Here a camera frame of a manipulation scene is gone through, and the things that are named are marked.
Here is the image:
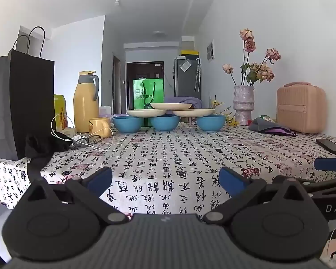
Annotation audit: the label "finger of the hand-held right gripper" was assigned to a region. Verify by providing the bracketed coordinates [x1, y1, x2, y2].
[314, 157, 336, 172]
[295, 174, 336, 194]

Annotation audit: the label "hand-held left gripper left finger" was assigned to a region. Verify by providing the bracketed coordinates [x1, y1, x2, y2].
[22, 167, 131, 225]

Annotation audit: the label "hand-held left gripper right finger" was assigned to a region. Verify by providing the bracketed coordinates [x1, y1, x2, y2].
[203, 166, 314, 226]

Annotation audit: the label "blue bowl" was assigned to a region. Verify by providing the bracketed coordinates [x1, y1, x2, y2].
[150, 115, 180, 131]
[196, 115, 226, 132]
[112, 115, 144, 133]

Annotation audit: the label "cream plate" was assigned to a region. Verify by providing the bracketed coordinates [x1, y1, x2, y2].
[173, 108, 215, 117]
[126, 109, 167, 118]
[150, 102, 193, 111]

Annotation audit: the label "black phone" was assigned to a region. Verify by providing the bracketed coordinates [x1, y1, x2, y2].
[315, 139, 336, 155]

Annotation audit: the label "eyeglasses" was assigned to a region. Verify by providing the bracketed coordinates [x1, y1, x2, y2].
[73, 134, 102, 147]

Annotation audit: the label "yellow mug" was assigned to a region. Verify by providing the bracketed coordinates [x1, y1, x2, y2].
[89, 118, 113, 139]

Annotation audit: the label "pink hard case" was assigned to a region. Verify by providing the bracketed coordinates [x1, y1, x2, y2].
[276, 82, 326, 134]

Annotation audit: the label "grey cloth pouch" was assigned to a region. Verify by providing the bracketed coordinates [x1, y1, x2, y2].
[249, 117, 297, 137]

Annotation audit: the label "yellow flower branch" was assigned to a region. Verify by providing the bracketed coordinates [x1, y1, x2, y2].
[209, 95, 239, 126]

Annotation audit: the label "black cloth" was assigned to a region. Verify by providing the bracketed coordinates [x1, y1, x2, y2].
[25, 133, 74, 186]

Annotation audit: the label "pale pink ceramic vase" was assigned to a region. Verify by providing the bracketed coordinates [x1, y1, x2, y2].
[233, 85, 255, 126]

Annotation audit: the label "yellow thermos jug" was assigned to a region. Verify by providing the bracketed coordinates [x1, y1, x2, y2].
[73, 71, 100, 133]

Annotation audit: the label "yellow-green snack box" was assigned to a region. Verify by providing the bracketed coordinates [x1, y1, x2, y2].
[54, 94, 69, 131]

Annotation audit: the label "purple jacket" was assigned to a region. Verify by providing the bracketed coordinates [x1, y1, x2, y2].
[164, 97, 202, 110]

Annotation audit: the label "dark brown door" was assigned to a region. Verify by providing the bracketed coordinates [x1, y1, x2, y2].
[127, 62, 164, 109]

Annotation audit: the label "green paper bag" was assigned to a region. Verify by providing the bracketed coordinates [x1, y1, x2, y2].
[133, 78, 165, 128]

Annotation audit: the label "grey fridge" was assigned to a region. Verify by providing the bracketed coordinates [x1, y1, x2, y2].
[173, 57, 202, 100]

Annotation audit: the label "white umbrella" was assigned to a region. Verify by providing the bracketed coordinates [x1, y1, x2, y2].
[194, 58, 201, 91]

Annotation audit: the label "dried pink roses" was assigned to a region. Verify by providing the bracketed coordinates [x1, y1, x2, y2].
[223, 28, 281, 86]

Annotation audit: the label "black paper bag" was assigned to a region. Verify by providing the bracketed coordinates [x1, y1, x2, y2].
[0, 26, 55, 161]

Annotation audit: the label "white cable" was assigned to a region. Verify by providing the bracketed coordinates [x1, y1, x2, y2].
[51, 114, 126, 152]

